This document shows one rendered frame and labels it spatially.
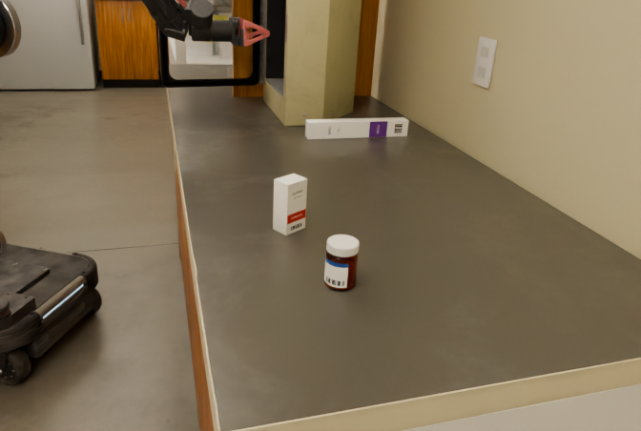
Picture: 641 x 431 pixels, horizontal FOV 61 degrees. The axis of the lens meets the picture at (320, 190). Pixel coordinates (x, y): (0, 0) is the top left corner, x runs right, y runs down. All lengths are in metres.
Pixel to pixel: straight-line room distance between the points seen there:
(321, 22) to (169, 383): 1.30
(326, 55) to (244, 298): 0.91
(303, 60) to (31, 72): 5.22
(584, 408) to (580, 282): 0.21
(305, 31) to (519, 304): 0.95
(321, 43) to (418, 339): 0.99
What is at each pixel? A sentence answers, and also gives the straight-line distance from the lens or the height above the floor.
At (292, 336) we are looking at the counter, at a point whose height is 0.94.
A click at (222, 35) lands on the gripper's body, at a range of 1.57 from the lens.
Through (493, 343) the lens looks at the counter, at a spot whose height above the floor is 0.94.
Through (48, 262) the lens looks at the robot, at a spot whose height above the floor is 0.24.
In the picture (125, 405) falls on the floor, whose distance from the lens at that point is 2.01.
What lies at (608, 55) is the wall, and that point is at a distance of 1.11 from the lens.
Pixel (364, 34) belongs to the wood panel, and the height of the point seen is 1.15.
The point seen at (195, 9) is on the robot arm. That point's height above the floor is 1.23.
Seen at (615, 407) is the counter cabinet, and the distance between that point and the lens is 0.80.
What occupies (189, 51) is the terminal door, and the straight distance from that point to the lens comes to 1.73.
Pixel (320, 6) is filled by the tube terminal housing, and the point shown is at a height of 1.26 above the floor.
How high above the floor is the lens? 1.34
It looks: 22 degrees down
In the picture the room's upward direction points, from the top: 3 degrees clockwise
